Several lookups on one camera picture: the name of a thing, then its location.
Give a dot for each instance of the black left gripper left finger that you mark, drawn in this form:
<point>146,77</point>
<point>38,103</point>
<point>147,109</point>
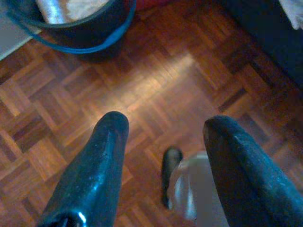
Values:
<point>94,179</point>

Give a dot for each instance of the black round waste bin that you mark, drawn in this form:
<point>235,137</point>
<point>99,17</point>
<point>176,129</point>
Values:
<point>94,35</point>

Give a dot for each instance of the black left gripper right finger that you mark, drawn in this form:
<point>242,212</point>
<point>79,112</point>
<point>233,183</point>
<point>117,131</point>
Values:
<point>248,184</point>

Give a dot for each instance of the dark bed frame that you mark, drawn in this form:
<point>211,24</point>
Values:
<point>272,35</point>

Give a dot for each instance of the white green quilted mattress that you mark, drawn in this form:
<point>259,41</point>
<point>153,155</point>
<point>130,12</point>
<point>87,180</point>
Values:
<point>11,40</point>

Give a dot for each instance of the white crumpled paper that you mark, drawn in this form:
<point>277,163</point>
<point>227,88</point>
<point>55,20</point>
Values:
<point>82,8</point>

